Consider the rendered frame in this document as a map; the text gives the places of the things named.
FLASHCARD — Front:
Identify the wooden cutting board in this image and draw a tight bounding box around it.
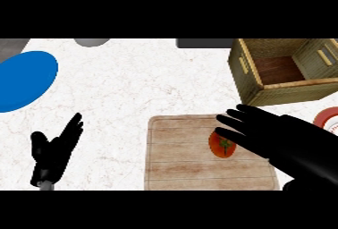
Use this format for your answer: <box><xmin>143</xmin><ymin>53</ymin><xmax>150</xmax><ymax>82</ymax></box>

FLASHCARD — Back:
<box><xmin>143</xmin><ymin>114</ymin><xmax>282</xmax><ymax>191</ymax></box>

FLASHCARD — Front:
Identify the blue oval plate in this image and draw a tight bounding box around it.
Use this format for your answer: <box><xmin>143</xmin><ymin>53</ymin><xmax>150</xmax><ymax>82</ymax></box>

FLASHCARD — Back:
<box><xmin>0</xmin><ymin>50</ymin><xmax>59</xmax><ymax>114</ymax></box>

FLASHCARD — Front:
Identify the woven square basket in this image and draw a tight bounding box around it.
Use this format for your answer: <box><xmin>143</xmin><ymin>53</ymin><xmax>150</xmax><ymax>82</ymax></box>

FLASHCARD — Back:
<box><xmin>227</xmin><ymin>38</ymin><xmax>338</xmax><ymax>107</ymax></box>

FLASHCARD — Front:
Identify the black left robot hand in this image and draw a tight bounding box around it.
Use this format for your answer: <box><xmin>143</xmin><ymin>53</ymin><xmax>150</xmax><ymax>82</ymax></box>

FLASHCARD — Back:
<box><xmin>29</xmin><ymin>112</ymin><xmax>84</xmax><ymax>188</ymax></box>

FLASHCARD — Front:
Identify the grey round object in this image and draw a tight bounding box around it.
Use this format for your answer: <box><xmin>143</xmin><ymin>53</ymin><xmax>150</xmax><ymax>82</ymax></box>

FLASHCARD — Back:
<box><xmin>72</xmin><ymin>38</ymin><xmax>110</xmax><ymax>48</ymax></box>

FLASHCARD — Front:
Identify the dark grey rectangular object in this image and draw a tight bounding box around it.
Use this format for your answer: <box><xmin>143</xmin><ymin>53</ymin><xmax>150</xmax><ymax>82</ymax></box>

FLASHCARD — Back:
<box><xmin>175</xmin><ymin>38</ymin><xmax>234</xmax><ymax>49</ymax></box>

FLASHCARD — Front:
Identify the red tomato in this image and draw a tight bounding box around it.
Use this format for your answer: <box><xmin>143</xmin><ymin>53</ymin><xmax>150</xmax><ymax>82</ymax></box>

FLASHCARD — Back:
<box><xmin>206</xmin><ymin>131</ymin><xmax>237</xmax><ymax>159</ymax></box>

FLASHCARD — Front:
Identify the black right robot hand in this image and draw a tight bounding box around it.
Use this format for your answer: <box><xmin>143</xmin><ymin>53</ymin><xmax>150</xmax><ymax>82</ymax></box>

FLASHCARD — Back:
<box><xmin>214</xmin><ymin>104</ymin><xmax>338</xmax><ymax>191</ymax></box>

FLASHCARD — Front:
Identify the grey flat object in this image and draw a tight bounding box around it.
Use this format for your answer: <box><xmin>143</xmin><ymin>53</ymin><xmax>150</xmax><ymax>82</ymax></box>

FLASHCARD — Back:
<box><xmin>0</xmin><ymin>38</ymin><xmax>31</xmax><ymax>64</ymax></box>

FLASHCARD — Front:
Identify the red rimmed can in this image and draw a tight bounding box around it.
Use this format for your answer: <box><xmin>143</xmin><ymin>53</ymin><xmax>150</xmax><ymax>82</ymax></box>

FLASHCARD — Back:
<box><xmin>311</xmin><ymin>106</ymin><xmax>338</xmax><ymax>134</ymax></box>

